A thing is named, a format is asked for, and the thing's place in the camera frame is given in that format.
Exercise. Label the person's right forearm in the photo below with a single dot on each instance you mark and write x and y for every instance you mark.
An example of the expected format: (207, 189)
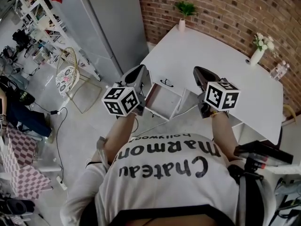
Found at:
(223, 133)

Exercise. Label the floral patterned cushion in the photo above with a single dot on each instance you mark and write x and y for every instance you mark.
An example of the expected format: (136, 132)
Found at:
(64, 79)

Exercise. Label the white flower bouquet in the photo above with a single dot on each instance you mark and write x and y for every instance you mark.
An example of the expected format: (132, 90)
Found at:
(264, 42)

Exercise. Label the black gear pile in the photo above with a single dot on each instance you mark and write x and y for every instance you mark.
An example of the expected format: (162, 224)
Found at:
(16, 206)

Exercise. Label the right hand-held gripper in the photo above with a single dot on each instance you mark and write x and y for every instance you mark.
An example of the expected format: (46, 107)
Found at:
(221, 95)

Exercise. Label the clear plastic bottle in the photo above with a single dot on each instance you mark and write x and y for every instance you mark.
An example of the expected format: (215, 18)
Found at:
(285, 68)
(276, 72)

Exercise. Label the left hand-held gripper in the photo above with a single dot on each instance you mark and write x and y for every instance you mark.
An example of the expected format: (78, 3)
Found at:
(117, 100)

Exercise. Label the black equipment case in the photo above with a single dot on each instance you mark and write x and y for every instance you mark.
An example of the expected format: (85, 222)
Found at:
(265, 149)

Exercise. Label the dark red gold-framed chair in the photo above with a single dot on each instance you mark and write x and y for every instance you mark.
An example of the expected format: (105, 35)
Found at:
(291, 112)

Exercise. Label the pink checkered tablecloth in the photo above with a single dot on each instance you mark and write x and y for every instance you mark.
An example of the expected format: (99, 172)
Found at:
(28, 180)

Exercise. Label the white power strip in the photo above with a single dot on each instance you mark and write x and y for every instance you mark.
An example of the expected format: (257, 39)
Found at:
(61, 183)

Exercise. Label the slim white vase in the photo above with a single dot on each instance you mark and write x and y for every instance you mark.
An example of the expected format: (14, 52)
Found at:
(181, 25)

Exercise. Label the black waist band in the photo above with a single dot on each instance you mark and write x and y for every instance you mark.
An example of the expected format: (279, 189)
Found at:
(164, 208)

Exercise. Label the person's white printed t-shirt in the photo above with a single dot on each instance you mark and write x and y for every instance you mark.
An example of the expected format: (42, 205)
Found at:
(164, 189)

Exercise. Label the person's left forearm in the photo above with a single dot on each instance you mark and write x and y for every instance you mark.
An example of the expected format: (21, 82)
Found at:
(120, 131)

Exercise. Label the black shoulder harness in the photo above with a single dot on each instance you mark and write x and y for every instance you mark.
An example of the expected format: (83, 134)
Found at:
(237, 175)

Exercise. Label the black key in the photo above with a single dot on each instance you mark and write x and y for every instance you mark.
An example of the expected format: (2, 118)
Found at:
(166, 81)

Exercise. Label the black power adapter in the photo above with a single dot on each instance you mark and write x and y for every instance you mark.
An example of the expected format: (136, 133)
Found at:
(54, 112)

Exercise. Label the green leafy plant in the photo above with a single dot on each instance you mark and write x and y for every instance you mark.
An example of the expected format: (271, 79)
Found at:
(187, 8)

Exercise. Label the white shelf rack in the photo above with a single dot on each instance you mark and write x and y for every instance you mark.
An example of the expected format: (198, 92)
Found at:
(44, 15)

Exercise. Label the white desk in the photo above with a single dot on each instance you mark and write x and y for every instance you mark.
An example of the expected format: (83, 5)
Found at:
(200, 50)

